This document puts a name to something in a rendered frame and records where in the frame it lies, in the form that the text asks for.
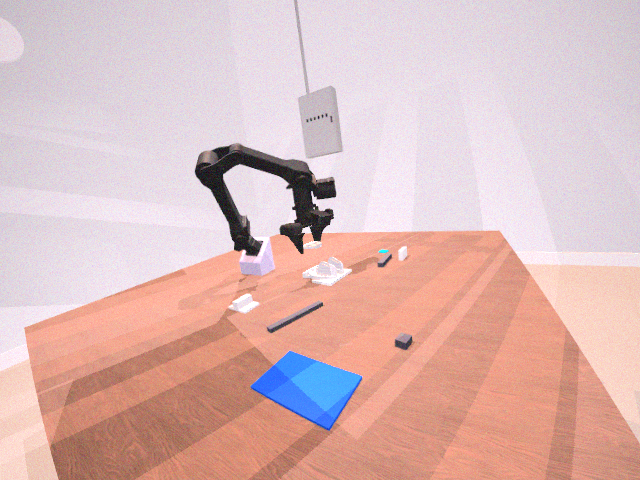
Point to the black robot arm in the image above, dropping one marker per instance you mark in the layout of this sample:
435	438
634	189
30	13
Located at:
213	164

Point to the blue flat plate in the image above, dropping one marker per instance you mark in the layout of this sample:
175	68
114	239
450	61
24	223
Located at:
311	389

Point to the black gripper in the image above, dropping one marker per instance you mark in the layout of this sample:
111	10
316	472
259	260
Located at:
294	230

